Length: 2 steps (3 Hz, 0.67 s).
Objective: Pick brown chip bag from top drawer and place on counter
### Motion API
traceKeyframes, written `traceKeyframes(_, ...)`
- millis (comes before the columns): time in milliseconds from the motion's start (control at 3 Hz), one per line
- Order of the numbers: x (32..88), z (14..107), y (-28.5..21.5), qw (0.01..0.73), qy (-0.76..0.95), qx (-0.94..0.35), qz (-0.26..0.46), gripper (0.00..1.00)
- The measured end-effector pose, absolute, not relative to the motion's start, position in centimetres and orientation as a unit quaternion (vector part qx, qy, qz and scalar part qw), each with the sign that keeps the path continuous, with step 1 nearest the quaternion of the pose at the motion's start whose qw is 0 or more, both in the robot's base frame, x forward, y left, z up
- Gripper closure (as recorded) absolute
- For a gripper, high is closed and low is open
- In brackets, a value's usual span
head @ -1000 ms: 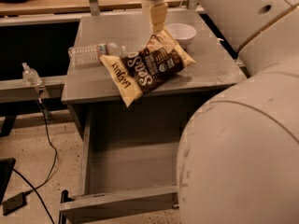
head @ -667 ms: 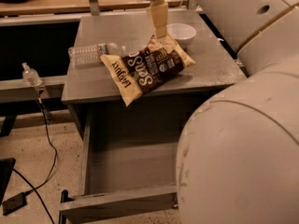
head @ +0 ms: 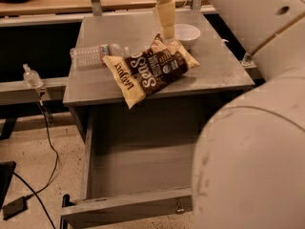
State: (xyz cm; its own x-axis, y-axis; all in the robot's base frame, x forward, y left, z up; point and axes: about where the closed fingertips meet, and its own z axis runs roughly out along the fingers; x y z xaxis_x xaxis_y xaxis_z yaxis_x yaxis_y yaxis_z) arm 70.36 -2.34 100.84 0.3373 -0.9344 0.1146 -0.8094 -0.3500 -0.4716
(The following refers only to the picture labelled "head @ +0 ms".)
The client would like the clear plastic water bottle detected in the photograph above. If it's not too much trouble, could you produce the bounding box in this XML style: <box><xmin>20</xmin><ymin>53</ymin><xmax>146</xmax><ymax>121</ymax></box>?
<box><xmin>70</xmin><ymin>44</ymin><xmax>130</xmax><ymax>69</ymax></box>

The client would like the open grey top drawer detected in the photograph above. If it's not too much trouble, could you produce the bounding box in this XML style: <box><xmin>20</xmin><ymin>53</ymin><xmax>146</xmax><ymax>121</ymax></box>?
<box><xmin>60</xmin><ymin>94</ymin><xmax>204</xmax><ymax>229</ymax></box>

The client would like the black object left edge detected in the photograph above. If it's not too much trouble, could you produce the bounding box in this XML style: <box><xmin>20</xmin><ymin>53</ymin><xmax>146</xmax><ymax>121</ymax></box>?
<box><xmin>0</xmin><ymin>161</ymin><xmax>16</xmax><ymax>209</ymax></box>

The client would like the grey wooden cabinet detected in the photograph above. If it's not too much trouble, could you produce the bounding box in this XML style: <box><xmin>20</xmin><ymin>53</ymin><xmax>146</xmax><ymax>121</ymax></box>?
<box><xmin>63</xmin><ymin>10</ymin><xmax>254</xmax><ymax>137</ymax></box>

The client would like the clear sanitizer pump bottle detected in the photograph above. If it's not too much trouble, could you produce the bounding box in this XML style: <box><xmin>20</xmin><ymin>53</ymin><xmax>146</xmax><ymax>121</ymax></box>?
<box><xmin>23</xmin><ymin>64</ymin><xmax>44</xmax><ymax>89</ymax></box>

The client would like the small upright water bottle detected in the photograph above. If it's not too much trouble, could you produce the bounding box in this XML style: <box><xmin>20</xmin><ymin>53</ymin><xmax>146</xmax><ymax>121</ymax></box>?
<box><xmin>241</xmin><ymin>52</ymin><xmax>252</xmax><ymax>67</ymax></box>

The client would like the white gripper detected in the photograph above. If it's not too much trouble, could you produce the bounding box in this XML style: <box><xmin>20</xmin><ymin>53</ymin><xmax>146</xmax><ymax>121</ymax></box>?
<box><xmin>155</xmin><ymin>0</ymin><xmax>175</xmax><ymax>39</ymax></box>

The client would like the black power adapter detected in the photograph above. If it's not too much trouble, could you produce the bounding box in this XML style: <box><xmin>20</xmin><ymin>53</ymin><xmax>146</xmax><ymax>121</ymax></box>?
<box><xmin>3</xmin><ymin>197</ymin><xmax>28</xmax><ymax>220</ymax></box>

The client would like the brown Late July chip bag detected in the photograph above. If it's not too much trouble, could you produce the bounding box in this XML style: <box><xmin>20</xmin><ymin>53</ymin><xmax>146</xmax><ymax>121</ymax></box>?
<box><xmin>103</xmin><ymin>34</ymin><xmax>199</xmax><ymax>109</ymax></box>

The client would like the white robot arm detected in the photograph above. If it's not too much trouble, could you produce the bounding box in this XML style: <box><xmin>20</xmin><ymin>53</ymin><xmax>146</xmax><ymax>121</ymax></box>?
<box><xmin>192</xmin><ymin>0</ymin><xmax>305</xmax><ymax>229</ymax></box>

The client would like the white ceramic bowl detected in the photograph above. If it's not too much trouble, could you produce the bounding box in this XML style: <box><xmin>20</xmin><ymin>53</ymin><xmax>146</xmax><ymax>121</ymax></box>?
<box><xmin>174</xmin><ymin>24</ymin><xmax>201</xmax><ymax>50</ymax></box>

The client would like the wooden desk at back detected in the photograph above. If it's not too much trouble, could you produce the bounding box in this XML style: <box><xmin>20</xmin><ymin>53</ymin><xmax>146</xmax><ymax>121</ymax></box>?
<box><xmin>0</xmin><ymin>0</ymin><xmax>155</xmax><ymax>16</ymax></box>

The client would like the black floor cable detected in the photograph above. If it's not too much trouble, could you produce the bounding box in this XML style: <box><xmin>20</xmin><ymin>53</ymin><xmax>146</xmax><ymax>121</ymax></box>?
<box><xmin>12</xmin><ymin>100</ymin><xmax>60</xmax><ymax>229</ymax></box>

